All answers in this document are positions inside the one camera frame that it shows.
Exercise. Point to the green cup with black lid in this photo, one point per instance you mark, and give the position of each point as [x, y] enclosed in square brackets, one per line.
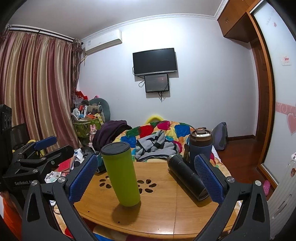
[120, 176]

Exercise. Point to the pink bunny toy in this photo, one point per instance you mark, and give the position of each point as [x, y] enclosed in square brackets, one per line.
[93, 131]

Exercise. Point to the red bag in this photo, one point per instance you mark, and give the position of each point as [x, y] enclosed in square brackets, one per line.
[81, 95]

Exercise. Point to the curtain rod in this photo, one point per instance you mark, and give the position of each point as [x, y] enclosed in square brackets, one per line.
[41, 31]

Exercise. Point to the small black wall monitor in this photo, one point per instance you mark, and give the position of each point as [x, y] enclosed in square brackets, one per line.
[156, 83]

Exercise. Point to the white air conditioner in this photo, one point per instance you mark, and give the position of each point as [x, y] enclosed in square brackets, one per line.
[103, 41]

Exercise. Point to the green storage basket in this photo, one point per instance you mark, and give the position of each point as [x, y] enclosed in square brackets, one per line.
[82, 129]

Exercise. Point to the grey backpack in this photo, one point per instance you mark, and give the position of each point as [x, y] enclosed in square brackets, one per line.
[220, 136]

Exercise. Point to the red book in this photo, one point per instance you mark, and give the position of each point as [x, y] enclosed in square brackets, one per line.
[66, 165]

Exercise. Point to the pink slipper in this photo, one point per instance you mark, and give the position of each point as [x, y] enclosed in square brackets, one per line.
[266, 187]

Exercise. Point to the colourful patchwork quilt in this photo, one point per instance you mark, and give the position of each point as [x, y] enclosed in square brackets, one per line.
[180, 129]

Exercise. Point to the dark purple blanket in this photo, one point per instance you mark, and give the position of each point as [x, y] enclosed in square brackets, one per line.
[111, 132]

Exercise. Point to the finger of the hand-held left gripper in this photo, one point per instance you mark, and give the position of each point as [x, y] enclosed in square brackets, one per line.
[46, 141]
[62, 151]

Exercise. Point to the black wall television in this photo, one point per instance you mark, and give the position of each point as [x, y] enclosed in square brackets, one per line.
[155, 61]

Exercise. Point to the grey striped garment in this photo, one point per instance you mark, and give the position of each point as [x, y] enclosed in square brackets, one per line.
[152, 148]

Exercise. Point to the white radiator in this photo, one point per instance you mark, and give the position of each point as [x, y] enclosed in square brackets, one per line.
[282, 199]

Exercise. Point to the black thermos bottle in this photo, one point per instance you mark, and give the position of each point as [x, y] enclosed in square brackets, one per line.
[185, 173]

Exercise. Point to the wardrobe with frosted sliding door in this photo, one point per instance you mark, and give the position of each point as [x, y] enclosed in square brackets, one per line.
[277, 92]

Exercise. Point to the grey plush cushion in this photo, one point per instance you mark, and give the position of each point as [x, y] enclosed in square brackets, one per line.
[101, 107]

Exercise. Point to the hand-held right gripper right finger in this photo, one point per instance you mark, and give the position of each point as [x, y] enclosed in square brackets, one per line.
[208, 178]

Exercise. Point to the dark blue tumbler brown lid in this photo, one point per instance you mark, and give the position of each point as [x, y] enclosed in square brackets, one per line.
[200, 150]

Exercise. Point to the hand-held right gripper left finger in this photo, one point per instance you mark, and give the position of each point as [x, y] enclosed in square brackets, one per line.
[83, 178]

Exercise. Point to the wooden overhead cabinet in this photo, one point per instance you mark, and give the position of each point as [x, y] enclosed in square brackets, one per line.
[233, 20]

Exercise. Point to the striped pink curtain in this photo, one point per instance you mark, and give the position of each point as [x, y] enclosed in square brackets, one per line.
[39, 88]

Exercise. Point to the orange cloth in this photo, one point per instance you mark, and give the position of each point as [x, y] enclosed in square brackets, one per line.
[10, 215]

